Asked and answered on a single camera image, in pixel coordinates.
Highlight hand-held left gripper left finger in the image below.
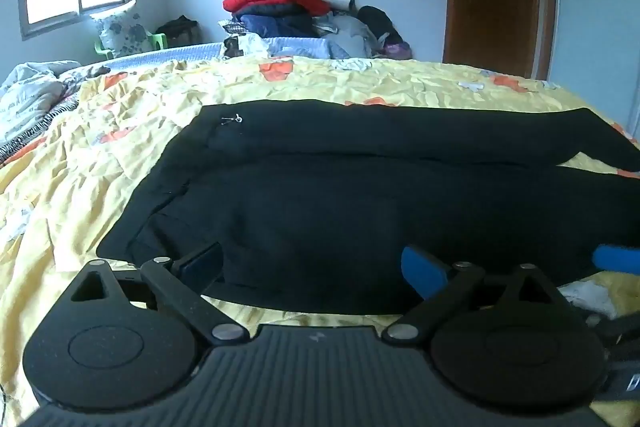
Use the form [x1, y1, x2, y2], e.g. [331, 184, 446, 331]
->
[69, 242, 251, 344]

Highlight black and white striped cloth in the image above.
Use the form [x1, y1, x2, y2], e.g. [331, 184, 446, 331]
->
[0, 99, 82, 166]

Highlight yellow floral bedsheet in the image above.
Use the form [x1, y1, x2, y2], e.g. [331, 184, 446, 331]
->
[0, 56, 640, 413]

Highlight dark bag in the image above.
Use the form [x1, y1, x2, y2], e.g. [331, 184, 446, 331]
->
[155, 15, 201, 49]

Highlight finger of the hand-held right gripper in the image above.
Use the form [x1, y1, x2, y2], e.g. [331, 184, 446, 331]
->
[592, 244, 640, 274]

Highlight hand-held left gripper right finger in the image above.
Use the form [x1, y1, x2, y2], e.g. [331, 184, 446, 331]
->
[382, 245, 557, 349]

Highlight black backpack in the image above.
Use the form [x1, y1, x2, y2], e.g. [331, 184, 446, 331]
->
[357, 5, 406, 48]

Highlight light blue mattress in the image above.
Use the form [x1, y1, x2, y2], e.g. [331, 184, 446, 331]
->
[107, 36, 352, 70]

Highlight floral pillow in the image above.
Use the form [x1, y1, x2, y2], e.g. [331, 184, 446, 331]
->
[90, 0, 152, 58]

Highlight white crumpled cloth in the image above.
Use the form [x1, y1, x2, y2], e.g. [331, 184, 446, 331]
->
[222, 32, 272, 58]

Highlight white quilt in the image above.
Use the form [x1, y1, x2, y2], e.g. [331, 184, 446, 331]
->
[0, 60, 112, 148]

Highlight purple bag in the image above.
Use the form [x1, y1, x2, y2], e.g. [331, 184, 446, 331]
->
[382, 42, 414, 60]

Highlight green plastic chair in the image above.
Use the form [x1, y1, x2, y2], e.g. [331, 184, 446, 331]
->
[94, 32, 169, 58]

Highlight black pants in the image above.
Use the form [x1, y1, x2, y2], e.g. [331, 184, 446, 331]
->
[96, 99, 640, 316]

